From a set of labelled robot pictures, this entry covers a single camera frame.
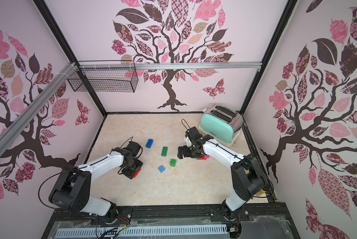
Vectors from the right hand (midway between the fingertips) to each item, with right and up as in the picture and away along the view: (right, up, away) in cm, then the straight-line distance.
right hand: (185, 154), depth 87 cm
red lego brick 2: (+12, -4, +6) cm, 14 cm away
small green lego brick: (-7, -6, +3) cm, 10 cm away
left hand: (-27, -11, +1) cm, 29 cm away
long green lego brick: (-14, -1, +8) cm, 16 cm away
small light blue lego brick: (-14, -10, +3) cm, 18 cm away
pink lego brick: (+14, -2, +5) cm, 15 cm away
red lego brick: (-30, -13, +1) cm, 33 cm away
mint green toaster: (+24, +19, +3) cm, 31 cm away
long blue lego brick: (-25, +5, +13) cm, 28 cm away
